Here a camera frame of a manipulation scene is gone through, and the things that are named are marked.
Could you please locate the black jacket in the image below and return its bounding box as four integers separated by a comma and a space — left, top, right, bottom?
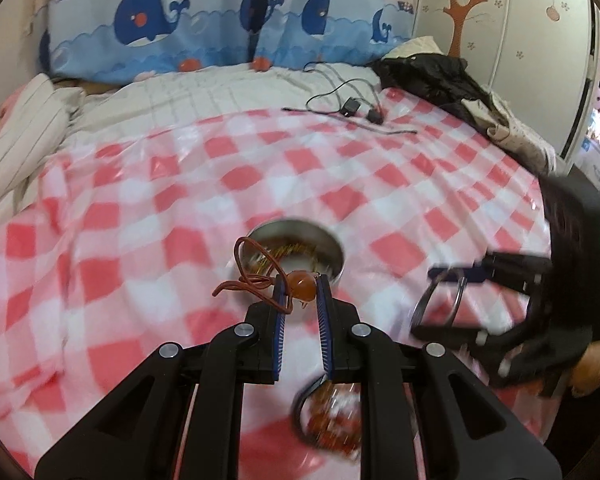
372, 55, 501, 127

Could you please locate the whale print curtain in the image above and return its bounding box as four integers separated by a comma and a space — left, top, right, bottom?
44, 0, 269, 84

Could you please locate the white wardrobe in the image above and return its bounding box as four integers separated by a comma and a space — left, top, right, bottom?
412, 0, 600, 161

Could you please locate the round metal tin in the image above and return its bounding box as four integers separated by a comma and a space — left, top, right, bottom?
240, 217, 345, 287

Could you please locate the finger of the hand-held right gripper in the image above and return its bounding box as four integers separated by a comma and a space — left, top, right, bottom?
410, 290, 551, 389
427, 253, 553, 294

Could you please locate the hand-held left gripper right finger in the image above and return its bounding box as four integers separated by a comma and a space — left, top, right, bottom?
315, 275, 563, 480

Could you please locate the person's right hand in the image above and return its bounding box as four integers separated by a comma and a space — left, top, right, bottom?
572, 340, 600, 399

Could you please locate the black cable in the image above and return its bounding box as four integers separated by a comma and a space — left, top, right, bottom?
282, 61, 419, 136

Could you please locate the white patterned cloth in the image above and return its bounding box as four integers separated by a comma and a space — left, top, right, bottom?
461, 97, 558, 172

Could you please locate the brown cord amber bead necklace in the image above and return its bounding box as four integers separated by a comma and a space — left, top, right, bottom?
212, 237, 321, 312

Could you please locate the orange tree wall sticker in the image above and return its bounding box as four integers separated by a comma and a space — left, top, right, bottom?
440, 0, 487, 57

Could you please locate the red checkered plastic sheet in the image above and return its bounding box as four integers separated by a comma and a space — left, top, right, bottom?
0, 87, 556, 480

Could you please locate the cream cloth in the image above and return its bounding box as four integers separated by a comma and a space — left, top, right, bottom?
384, 36, 444, 61

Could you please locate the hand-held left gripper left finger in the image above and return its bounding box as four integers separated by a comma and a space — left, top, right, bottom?
34, 275, 288, 480

